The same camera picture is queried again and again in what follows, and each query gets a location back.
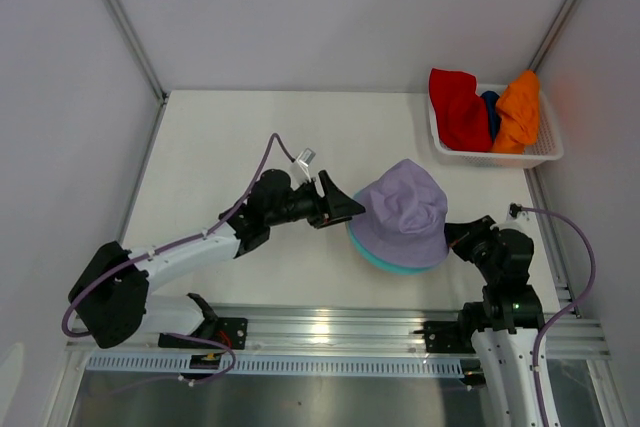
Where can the white plastic basket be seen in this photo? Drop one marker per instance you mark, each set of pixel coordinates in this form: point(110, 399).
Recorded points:
point(548, 147)

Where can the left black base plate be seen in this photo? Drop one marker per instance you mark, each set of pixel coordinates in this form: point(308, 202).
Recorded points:
point(228, 331)

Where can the blue bucket hat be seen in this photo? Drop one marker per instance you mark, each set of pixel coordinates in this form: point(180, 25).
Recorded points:
point(490, 99)

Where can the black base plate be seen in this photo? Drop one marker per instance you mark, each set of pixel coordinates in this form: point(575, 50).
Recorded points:
point(228, 331)
point(446, 337)

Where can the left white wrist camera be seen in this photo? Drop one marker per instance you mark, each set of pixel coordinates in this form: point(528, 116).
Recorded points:
point(300, 167)

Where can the aluminium corner post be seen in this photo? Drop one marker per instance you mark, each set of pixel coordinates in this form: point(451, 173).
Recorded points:
point(134, 45)
point(559, 22)

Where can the right aluminium corner post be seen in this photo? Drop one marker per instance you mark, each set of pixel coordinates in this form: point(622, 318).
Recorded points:
point(559, 22)

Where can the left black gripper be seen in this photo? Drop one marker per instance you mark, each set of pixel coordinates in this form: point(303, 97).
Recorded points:
point(335, 207)

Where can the white slotted cable duct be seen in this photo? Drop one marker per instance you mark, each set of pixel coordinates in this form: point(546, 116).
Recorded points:
point(414, 367)

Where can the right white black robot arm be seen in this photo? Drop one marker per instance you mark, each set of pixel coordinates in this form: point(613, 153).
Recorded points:
point(505, 328)

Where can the aluminium mounting rail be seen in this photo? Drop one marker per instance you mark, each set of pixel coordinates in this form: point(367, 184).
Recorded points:
point(351, 332)

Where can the teal bucket hat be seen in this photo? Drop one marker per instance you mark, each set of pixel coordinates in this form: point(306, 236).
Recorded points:
point(402, 233)

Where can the orange bucket hat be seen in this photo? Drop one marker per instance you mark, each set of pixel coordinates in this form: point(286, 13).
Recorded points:
point(518, 109)

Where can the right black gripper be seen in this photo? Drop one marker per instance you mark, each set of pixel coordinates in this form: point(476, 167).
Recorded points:
point(458, 235)

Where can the lavender bucket hat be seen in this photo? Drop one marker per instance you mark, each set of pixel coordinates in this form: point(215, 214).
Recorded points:
point(404, 177)

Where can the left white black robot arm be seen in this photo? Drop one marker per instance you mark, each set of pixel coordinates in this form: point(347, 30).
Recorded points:
point(116, 295)

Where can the red bucket hat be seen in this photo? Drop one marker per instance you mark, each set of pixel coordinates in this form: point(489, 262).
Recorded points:
point(461, 115)

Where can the left aluminium corner post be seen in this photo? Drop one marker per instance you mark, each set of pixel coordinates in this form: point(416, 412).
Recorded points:
point(134, 45)

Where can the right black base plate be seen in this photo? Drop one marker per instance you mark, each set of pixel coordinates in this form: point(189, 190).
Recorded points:
point(446, 337)

